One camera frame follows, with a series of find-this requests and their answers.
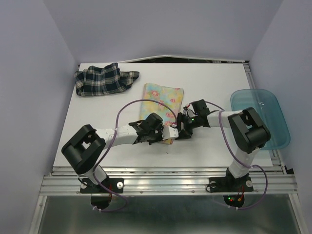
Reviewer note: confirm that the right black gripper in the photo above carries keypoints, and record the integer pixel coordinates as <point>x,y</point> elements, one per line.
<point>185,132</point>

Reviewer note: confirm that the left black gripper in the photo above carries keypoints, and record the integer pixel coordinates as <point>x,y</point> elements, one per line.
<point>160,128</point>

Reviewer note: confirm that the pastel tie-dye skirt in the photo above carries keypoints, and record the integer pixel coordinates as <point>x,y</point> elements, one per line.
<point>159,102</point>

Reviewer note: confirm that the navy plaid skirt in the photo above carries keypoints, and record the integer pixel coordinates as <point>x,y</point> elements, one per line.
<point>109,80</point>

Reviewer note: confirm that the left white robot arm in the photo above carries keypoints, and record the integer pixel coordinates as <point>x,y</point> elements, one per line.
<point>86,145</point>

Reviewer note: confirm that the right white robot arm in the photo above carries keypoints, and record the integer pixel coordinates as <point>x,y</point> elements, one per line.
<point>250,134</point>

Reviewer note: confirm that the teal plastic bin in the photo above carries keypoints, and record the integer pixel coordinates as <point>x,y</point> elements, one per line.
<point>268,108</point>

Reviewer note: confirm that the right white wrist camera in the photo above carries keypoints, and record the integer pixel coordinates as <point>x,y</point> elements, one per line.
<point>190,113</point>

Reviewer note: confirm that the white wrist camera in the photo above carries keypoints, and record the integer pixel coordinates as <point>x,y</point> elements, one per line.
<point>190,113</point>
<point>169,133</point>

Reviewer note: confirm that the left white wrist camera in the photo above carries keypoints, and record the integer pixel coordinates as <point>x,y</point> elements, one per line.
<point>169,133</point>

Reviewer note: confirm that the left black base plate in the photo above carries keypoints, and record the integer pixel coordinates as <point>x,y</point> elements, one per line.
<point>114,184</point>

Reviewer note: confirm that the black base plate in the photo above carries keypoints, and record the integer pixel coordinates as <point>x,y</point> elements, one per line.
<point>114,184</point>
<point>229,185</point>

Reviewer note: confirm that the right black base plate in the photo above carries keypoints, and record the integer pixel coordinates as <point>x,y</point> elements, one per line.
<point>229,185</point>

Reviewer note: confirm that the aluminium frame rails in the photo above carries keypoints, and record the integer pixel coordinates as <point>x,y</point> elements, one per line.
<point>165,187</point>

